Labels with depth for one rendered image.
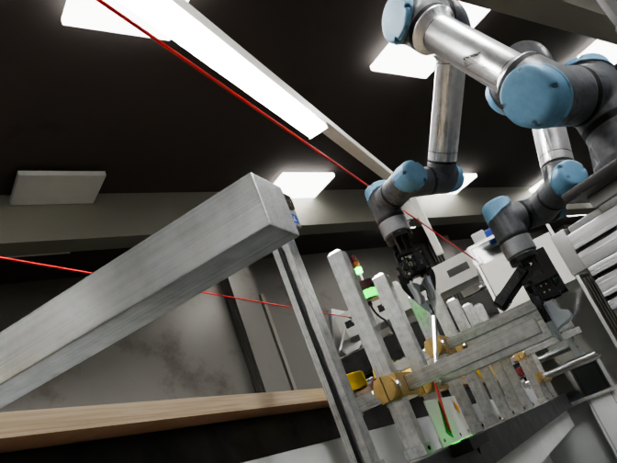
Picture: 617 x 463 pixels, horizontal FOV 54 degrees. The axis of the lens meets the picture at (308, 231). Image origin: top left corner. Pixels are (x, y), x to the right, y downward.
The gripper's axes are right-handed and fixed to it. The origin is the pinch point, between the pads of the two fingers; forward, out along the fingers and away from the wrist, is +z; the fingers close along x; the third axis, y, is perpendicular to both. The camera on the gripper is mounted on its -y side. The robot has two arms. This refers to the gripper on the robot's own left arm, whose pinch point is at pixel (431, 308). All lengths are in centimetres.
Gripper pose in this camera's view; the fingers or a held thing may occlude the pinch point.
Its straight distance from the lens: 155.2
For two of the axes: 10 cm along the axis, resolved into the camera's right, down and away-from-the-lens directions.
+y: -1.5, -3.4, -9.3
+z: 3.4, 8.6, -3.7
